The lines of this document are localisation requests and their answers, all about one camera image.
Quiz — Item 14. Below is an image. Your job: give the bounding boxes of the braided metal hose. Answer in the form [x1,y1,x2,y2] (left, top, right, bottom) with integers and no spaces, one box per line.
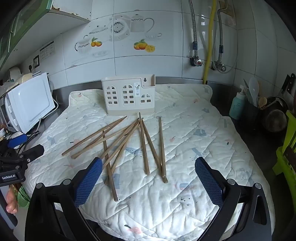
[188,0,200,58]
[217,0,229,63]

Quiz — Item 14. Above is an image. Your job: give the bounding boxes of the person's left hand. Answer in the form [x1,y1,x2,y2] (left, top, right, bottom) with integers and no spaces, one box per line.
[6,189,19,214]

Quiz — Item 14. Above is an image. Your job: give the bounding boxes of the green wall cabinet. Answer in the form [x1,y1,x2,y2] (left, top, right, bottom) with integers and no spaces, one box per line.
[0,0,54,71]

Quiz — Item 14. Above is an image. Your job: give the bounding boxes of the metal angle valve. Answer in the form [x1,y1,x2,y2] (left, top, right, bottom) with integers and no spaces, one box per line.
[190,56,204,67]
[213,60,227,73]

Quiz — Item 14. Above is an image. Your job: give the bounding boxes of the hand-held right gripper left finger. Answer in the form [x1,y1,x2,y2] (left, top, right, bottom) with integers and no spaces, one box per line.
[24,157,103,241]

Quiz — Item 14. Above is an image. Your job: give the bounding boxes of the white wall label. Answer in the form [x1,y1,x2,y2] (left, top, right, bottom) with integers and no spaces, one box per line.
[39,41,55,61]

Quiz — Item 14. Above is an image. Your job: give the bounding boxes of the white microwave oven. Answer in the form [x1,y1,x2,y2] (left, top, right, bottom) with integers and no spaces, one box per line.
[5,72,56,134]

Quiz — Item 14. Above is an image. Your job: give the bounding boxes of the teal soap bottle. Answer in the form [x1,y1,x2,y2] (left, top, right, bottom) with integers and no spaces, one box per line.
[229,85,246,120]

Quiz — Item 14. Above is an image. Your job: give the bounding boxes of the green plastic basket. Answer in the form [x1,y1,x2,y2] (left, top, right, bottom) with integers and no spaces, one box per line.
[272,110,296,183]

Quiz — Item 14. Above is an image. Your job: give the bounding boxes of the black handled cleaver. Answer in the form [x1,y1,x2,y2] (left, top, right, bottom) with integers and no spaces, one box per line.
[277,74,296,98]

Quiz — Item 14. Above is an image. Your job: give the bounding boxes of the white plastic utensil holder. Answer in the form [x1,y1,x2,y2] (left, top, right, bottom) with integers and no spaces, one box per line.
[101,74,156,115]

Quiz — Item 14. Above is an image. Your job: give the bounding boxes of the yellow gas pipe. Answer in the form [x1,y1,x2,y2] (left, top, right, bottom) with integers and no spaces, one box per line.
[203,0,218,85]

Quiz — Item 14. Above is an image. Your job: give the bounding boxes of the bunch of wooden chopsticks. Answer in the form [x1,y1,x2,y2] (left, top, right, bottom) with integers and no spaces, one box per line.
[61,112,167,202]

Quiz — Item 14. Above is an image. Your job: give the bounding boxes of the printed quilted mat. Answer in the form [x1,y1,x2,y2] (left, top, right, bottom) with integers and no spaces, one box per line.
[24,83,275,241]

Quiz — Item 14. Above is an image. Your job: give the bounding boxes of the black utensil container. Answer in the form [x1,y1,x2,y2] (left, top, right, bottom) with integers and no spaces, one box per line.
[243,98,263,131]

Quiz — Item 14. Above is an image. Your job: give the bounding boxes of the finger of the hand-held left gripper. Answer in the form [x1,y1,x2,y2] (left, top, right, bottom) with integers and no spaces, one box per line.
[17,144,45,164]
[7,134,28,149]

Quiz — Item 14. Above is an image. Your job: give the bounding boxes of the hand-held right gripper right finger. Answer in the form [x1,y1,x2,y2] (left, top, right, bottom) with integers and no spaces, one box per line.
[195,157,272,241]

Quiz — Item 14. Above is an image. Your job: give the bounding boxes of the black cooking pot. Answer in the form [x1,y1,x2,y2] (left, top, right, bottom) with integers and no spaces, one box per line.
[261,96,290,133]

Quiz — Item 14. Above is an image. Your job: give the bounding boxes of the green cloth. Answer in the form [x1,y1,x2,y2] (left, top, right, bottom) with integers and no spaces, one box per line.
[17,185,31,208]

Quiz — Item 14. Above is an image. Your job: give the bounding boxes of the white rice paddle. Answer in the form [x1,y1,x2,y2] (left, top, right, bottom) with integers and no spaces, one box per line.
[248,77,259,107]

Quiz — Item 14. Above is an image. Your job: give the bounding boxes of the metal water hoses with valves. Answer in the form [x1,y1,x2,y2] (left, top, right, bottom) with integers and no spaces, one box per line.
[199,14,239,74]

